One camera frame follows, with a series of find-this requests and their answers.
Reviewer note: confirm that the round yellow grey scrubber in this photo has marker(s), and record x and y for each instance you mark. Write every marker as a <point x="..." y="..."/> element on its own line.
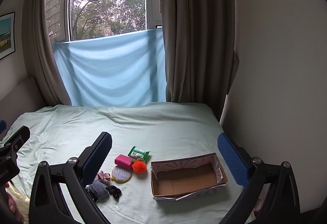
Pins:
<point x="121" y="175"/>

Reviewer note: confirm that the green wet wipes pack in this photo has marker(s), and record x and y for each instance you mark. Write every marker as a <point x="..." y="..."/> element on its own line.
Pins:
<point x="137" y="153"/>

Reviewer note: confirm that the person's left hand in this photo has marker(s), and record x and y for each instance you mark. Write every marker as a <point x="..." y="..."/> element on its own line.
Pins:
<point x="14" y="208"/>

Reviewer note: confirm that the black patterned scrunchie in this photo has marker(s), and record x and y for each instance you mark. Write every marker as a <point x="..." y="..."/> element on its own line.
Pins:
<point x="114" y="192"/>

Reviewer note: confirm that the open cardboard box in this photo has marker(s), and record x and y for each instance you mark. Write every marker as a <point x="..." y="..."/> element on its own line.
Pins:
<point x="180" y="179"/>

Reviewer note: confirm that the light blue hanging cloth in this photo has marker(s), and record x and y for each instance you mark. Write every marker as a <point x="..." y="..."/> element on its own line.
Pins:
<point x="124" y="70"/>

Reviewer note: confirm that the light green bed sheet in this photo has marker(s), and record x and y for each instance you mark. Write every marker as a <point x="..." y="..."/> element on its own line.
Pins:
<point x="166" y="130"/>

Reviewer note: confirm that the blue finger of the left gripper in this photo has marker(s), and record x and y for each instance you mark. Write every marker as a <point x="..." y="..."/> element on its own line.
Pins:
<point x="3" y="126"/>
<point x="15" y="142"/>

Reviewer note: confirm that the pink sponge block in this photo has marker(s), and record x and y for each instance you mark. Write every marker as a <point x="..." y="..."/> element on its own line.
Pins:
<point x="124" y="162"/>

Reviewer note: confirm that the brown left curtain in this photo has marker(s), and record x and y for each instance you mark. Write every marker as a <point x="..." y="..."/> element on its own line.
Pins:
<point x="38" y="54"/>

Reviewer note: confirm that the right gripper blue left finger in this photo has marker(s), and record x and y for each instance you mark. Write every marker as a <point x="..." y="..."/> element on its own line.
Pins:
<point x="47" y="203"/>

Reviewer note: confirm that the grey blue sock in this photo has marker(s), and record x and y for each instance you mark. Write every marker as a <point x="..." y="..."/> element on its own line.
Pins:
<point x="97" y="190"/>

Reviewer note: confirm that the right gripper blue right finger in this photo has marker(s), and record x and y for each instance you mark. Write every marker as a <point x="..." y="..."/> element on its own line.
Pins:
<point x="281" y="203"/>

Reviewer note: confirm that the beige headboard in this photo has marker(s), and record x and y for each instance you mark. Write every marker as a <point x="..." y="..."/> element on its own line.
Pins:
<point x="25" y="97"/>

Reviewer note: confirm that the brown curtain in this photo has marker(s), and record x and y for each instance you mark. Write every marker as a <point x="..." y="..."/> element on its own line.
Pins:
<point x="38" y="54"/>
<point x="200" y="60"/>

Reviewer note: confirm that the orange pom-pom ball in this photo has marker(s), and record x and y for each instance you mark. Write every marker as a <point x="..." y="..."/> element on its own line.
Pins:
<point x="139" y="167"/>

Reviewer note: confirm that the framed wall picture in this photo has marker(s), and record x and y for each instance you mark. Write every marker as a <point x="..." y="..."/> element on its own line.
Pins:
<point x="7" y="34"/>

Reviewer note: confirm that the brown right curtain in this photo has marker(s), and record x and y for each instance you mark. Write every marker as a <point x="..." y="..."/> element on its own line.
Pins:
<point x="200" y="60"/>

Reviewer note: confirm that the pink fabric scrunchie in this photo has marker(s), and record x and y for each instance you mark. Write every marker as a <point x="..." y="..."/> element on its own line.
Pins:
<point x="103" y="177"/>

